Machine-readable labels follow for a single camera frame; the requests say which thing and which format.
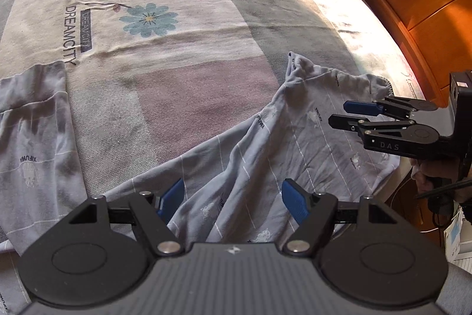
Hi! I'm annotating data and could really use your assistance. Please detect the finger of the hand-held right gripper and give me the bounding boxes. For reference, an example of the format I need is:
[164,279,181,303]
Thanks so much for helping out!
[343,96,419,120]
[328,115,417,145]

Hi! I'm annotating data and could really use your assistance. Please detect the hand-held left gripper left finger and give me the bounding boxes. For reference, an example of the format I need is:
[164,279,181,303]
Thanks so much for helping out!
[70,178,185,257]

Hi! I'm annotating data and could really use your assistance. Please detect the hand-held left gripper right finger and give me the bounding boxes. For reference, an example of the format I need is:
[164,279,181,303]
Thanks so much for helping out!
[281,179,401,257]

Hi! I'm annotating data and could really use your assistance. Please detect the grey printed pants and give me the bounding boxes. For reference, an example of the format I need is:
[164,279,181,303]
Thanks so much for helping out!
[0,51,401,253]

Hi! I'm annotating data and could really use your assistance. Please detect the person's right hand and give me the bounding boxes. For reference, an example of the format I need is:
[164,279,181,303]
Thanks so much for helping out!
[409,157,466,199]

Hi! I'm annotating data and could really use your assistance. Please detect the pastel flowered bed sheet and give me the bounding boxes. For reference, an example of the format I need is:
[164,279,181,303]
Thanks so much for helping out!
[0,0,425,315]

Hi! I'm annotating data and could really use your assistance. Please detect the white and blue box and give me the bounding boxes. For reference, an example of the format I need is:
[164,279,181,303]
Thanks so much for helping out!
[443,206,472,260]

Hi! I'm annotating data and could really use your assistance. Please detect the orange wooden headboard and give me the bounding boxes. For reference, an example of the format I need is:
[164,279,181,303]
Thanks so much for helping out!
[348,0,472,109]

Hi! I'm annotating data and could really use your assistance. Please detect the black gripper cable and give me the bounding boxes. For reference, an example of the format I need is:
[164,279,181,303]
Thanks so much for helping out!
[415,178,472,231]

